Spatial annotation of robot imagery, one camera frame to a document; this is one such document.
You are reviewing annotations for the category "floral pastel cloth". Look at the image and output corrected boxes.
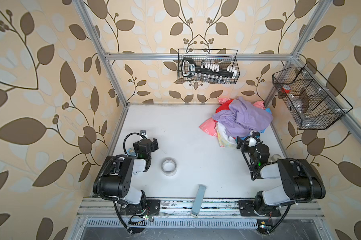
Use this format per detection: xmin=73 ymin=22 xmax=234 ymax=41
xmin=216 ymin=123 xmax=237 ymax=148

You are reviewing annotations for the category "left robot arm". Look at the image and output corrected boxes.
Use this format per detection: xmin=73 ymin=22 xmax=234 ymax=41
xmin=92 ymin=130 xmax=158 ymax=215

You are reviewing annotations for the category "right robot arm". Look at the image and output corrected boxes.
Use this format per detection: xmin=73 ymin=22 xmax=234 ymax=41
xmin=237 ymin=132 xmax=326 ymax=217

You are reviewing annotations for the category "purple cloth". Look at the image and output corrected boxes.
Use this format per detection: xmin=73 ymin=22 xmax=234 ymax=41
xmin=212 ymin=97 xmax=273 ymax=138

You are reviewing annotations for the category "pink patterned cloth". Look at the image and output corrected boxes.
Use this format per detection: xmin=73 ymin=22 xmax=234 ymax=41
xmin=199 ymin=118 xmax=218 ymax=137

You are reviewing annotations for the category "red cloth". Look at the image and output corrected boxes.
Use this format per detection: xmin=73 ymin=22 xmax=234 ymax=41
xmin=216 ymin=99 xmax=233 ymax=114

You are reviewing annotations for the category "clear tape roll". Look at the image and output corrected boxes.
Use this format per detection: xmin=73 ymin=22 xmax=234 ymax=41
xmin=161 ymin=159 xmax=177 ymax=177

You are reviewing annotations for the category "clear bottle red cap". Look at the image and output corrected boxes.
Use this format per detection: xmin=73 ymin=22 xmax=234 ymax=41
xmin=282 ymin=85 xmax=305 ymax=117

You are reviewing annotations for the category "grey rectangular bar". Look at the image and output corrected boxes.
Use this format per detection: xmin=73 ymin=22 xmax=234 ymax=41
xmin=191 ymin=185 xmax=207 ymax=218

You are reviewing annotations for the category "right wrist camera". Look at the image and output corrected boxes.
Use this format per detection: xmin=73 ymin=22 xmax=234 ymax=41
xmin=248 ymin=135 xmax=261 ymax=147

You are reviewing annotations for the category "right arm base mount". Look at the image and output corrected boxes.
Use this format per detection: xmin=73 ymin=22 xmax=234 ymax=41
xmin=237 ymin=200 xmax=282 ymax=235

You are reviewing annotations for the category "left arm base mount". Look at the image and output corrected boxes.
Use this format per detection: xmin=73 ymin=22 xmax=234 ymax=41
xmin=120 ymin=199 xmax=161 ymax=226

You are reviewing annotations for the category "right wire basket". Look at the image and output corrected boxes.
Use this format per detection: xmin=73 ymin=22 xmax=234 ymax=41
xmin=272 ymin=62 xmax=353 ymax=130

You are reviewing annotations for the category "wire basket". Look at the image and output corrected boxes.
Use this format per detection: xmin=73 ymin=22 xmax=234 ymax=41
xmin=177 ymin=48 xmax=240 ymax=85
xmin=272 ymin=62 xmax=353 ymax=130

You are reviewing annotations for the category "aluminium frame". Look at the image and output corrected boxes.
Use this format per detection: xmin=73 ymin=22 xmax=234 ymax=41
xmin=81 ymin=1 xmax=361 ymax=240

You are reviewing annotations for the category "black handled tool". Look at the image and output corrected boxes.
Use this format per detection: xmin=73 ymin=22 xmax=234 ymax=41
xmin=178 ymin=58 xmax=240 ymax=79

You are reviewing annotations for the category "back wire basket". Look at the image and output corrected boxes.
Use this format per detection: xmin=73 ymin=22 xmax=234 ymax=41
xmin=177 ymin=48 xmax=240 ymax=85

